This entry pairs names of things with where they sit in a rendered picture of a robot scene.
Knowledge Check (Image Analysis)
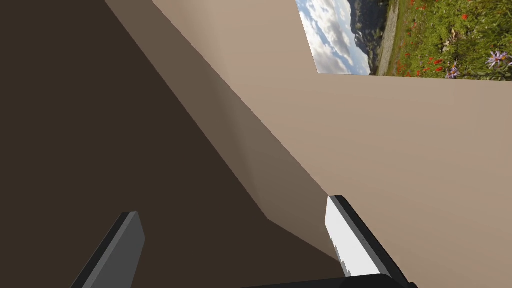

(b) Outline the window with meadow view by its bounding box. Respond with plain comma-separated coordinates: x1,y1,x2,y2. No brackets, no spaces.
295,0,512,83

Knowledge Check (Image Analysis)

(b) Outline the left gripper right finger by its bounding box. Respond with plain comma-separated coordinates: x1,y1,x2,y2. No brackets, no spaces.
324,194,419,288

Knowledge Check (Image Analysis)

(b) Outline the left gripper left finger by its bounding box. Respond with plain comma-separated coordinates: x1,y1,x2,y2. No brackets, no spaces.
70,211,146,288

